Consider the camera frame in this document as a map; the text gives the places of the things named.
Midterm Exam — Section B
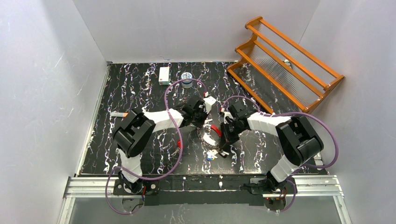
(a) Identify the metal keyring with red handle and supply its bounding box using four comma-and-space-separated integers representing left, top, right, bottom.
196, 119, 220, 161

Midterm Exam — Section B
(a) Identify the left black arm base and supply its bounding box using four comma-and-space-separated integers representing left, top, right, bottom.
113, 179, 159, 196

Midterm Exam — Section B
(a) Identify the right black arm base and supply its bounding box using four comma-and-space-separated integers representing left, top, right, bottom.
240, 177, 288, 211

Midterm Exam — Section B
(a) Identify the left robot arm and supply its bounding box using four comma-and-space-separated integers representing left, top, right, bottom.
113, 96, 216, 187

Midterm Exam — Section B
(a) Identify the key with red tag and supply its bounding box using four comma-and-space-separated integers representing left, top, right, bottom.
172, 140, 181, 155

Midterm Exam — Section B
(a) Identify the white small box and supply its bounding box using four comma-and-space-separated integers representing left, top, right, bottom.
158, 67, 170, 85

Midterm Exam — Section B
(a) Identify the orange wooden shoe rack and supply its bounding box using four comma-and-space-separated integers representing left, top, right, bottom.
227, 16, 345, 113

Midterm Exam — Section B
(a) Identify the white orange marker tube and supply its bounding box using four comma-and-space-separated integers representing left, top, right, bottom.
110, 112, 128, 118

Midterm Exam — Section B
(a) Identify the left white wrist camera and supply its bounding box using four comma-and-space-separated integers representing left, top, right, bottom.
203, 96, 217, 114

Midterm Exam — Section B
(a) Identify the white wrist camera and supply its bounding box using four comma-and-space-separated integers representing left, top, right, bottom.
219, 107, 233, 124
203, 96, 217, 114

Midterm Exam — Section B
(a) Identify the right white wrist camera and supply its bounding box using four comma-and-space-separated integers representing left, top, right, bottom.
219, 107, 233, 124

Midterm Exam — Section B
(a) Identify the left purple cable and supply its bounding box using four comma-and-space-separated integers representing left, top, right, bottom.
105, 78, 208, 216

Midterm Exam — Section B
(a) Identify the purple cable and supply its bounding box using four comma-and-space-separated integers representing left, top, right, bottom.
105, 78, 208, 216
220, 95, 339, 213

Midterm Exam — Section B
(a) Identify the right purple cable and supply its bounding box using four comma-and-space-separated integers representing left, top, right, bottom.
220, 95, 339, 213

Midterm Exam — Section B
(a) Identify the aluminium rail frame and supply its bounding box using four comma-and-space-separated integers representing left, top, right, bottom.
58, 174, 351, 224

